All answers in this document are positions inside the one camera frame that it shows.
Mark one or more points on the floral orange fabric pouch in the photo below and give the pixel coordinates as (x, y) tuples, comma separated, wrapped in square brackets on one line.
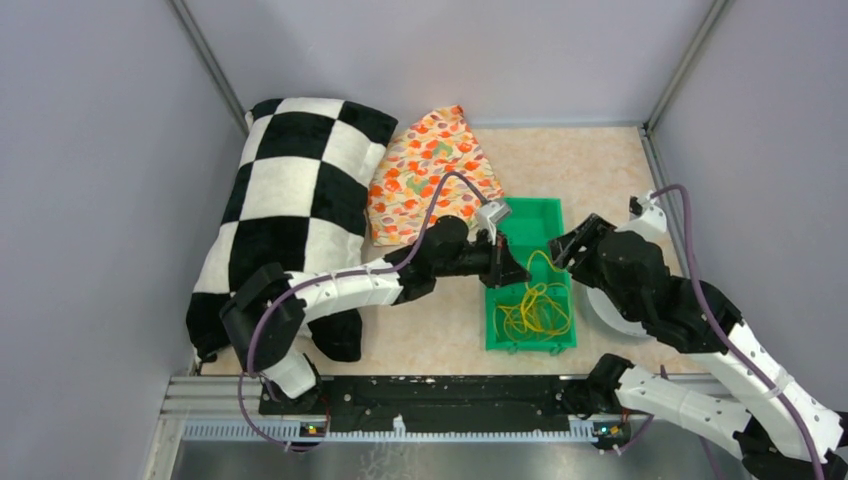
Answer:
[(402, 194)]

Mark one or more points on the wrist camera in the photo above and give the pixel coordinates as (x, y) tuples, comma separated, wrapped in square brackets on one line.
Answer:
[(490, 214), (647, 218)]

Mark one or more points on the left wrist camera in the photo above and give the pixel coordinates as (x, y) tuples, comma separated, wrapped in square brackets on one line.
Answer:
[(490, 214)]

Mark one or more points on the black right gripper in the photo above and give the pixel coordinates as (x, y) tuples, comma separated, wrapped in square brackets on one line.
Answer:
[(583, 234)]

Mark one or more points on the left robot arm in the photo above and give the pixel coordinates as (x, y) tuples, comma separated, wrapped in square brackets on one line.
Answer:
[(266, 313)]

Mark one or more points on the aluminium frame rail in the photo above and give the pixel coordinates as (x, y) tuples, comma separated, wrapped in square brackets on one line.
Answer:
[(210, 428)]

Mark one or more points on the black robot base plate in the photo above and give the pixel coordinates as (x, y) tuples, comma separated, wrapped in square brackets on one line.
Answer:
[(451, 404)]

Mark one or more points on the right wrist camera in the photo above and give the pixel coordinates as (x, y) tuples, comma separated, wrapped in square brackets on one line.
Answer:
[(647, 218)]

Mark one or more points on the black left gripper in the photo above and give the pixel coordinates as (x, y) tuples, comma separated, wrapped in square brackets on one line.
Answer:
[(502, 269)]

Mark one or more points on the white perforated cable spool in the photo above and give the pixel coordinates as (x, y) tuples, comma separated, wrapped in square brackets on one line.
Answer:
[(610, 316)]

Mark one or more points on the black white checkered pillow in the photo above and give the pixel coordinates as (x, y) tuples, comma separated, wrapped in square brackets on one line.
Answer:
[(298, 200)]

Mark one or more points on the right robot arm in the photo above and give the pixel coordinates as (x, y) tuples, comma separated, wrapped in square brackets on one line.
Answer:
[(771, 424)]

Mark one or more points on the green plastic compartment bin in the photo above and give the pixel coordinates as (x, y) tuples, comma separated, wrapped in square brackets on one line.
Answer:
[(535, 315)]

